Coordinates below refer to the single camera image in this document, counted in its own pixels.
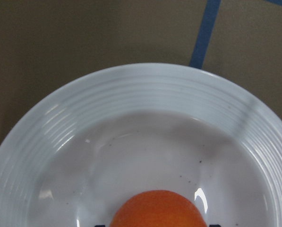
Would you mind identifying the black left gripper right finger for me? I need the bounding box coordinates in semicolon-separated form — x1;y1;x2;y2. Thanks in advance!
208;223;222;227

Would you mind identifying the orange fruit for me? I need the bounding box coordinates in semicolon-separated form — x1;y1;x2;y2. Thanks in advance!
110;190;207;227

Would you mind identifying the white round plate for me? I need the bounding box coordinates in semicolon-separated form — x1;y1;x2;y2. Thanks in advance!
0;63;282;227

